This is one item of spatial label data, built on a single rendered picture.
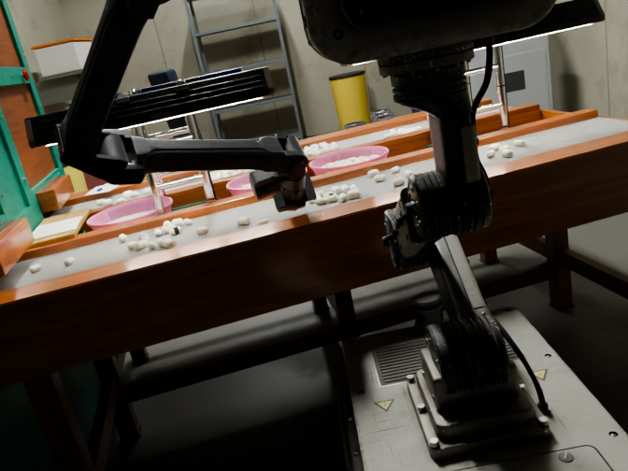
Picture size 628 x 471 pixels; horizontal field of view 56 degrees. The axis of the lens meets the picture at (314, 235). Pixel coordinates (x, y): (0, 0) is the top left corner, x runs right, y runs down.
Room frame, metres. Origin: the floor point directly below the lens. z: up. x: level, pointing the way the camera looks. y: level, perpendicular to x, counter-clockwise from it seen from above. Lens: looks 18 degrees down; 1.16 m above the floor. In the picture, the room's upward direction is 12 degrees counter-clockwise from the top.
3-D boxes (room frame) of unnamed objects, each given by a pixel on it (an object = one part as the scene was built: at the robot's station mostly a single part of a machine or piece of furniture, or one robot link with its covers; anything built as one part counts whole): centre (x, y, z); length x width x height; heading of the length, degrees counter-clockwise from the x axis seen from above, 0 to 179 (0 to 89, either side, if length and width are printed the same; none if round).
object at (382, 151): (1.93, -0.17, 0.72); 0.27 x 0.27 x 0.10
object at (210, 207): (1.76, -0.08, 0.71); 1.81 x 0.06 x 0.11; 99
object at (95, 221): (1.82, 0.55, 0.72); 0.27 x 0.27 x 0.10
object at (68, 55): (6.13, 1.98, 1.45); 0.51 x 0.43 x 0.28; 179
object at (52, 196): (2.11, 0.87, 0.83); 0.30 x 0.06 x 0.07; 9
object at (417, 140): (2.08, -0.03, 0.71); 1.81 x 0.06 x 0.11; 99
